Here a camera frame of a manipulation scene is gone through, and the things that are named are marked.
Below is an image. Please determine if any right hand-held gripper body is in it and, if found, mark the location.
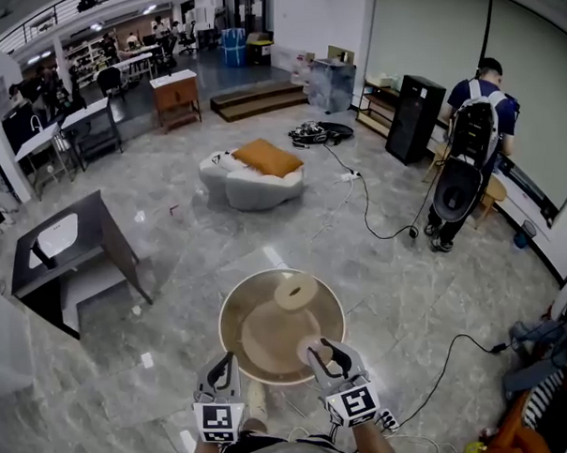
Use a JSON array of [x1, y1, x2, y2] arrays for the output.
[[314, 340, 383, 430]]

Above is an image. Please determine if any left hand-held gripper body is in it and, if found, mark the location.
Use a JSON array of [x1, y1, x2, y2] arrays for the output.
[[191, 355, 248, 446]]

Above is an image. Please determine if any round brown container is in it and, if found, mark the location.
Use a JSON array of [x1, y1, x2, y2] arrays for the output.
[[216, 265, 351, 390]]

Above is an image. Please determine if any person's right forearm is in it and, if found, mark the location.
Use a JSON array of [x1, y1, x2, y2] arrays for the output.
[[350, 418, 398, 453]]

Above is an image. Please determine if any person's beige shoe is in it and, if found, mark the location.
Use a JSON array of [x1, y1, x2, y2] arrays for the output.
[[246, 379, 271, 423]]

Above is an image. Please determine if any black sink cabinet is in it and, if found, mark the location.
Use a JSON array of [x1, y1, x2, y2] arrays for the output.
[[7, 188, 156, 342]]

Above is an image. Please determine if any grey rounded sofa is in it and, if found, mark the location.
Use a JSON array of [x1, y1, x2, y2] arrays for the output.
[[197, 144, 308, 214]]

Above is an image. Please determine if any pile of clothes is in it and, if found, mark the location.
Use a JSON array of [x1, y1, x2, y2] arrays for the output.
[[474, 314, 567, 453]]

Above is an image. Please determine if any white marble counter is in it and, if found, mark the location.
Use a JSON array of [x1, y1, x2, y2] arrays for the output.
[[0, 278, 85, 401]]

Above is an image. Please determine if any black oval shell case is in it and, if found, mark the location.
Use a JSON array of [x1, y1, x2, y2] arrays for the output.
[[438, 155, 485, 223]]

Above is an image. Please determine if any black faucet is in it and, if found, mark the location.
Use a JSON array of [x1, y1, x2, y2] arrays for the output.
[[29, 241, 57, 271]]

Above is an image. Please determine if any white sink basin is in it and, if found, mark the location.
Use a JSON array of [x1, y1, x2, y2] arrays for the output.
[[26, 212, 82, 270]]

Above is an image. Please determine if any orange cushion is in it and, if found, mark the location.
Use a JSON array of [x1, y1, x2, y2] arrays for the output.
[[230, 135, 306, 181]]

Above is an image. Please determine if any round wooden stool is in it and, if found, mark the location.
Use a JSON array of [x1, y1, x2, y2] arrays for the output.
[[470, 173, 511, 232]]

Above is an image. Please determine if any tall black cabinet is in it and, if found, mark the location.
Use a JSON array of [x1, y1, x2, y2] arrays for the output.
[[381, 72, 451, 168]]

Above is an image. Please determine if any low wooden shelf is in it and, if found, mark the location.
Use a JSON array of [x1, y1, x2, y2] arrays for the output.
[[353, 76, 403, 140]]

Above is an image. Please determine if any wooden step platform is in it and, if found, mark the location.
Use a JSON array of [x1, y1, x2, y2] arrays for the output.
[[208, 80, 312, 125]]

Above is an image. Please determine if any plastic-wrapped grey cabinet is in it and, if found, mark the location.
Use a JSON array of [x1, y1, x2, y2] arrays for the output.
[[306, 56, 359, 116]]

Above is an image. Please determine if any wooden cabinet with white top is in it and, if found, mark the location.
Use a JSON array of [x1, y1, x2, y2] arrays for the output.
[[148, 68, 203, 135]]

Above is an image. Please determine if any white table with black legs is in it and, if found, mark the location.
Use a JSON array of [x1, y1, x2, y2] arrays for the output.
[[58, 96, 126, 174], [12, 120, 79, 203]]

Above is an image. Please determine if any black office chair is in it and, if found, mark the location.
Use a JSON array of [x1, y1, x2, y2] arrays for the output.
[[95, 65, 126, 102]]

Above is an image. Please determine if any black and yellow box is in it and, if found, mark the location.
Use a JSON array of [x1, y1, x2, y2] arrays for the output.
[[244, 31, 276, 68]]

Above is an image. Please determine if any stack of blue water bottles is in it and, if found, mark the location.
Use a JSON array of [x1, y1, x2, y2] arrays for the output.
[[219, 26, 249, 68]]

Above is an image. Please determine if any black cable with adapter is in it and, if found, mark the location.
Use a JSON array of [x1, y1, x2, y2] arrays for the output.
[[392, 331, 515, 429]]

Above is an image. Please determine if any long black floor cable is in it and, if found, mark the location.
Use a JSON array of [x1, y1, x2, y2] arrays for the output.
[[323, 137, 438, 244]]

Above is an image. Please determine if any white cable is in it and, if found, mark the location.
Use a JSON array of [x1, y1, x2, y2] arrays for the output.
[[308, 175, 360, 239]]

